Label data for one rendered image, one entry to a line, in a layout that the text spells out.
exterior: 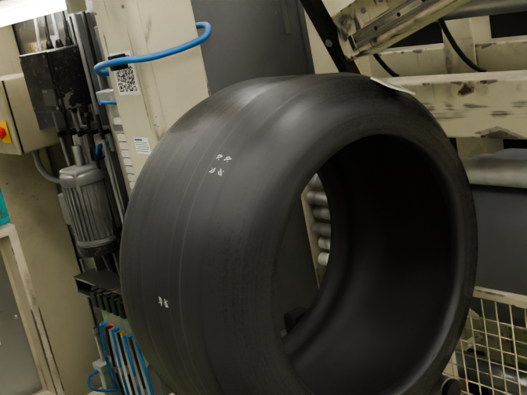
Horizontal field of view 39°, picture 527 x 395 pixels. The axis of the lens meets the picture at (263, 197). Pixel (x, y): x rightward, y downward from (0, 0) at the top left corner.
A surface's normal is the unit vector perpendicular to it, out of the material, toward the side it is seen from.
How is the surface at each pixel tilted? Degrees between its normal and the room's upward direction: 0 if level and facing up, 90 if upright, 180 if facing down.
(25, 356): 90
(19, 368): 90
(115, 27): 90
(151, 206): 56
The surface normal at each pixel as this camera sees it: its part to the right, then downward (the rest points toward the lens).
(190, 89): 0.63, 0.08
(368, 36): -0.75, 0.31
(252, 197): -0.07, -0.26
